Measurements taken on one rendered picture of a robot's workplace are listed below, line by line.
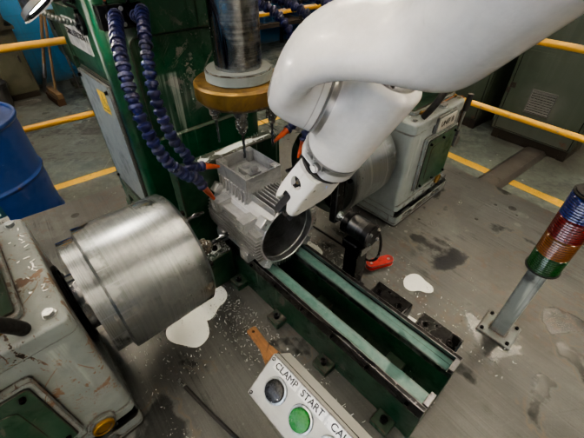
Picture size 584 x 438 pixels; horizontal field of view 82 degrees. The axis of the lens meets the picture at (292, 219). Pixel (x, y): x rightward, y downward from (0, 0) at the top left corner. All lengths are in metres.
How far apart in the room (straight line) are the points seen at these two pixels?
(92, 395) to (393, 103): 0.63
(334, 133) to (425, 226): 0.85
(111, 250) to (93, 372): 0.19
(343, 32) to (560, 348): 0.92
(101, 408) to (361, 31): 0.69
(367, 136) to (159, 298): 0.43
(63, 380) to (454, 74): 0.63
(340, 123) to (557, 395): 0.78
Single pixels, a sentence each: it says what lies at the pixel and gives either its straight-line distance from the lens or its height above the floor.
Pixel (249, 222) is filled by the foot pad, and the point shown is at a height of 1.07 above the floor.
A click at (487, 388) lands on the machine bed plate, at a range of 0.92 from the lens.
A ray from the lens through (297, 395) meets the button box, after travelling 0.51.
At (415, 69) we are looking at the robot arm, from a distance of 0.29.
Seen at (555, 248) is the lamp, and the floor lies 1.10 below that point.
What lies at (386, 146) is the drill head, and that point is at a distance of 0.97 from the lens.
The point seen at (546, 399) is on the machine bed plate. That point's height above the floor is 0.80.
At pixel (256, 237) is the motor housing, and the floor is 1.05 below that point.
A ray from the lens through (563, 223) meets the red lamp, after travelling 0.77.
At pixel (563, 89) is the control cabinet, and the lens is 3.70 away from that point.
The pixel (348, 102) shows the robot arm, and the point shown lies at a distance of 0.39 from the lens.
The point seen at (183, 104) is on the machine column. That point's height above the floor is 1.24.
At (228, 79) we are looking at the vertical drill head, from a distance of 0.66.
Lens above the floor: 1.55
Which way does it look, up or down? 40 degrees down
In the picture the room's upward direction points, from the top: straight up
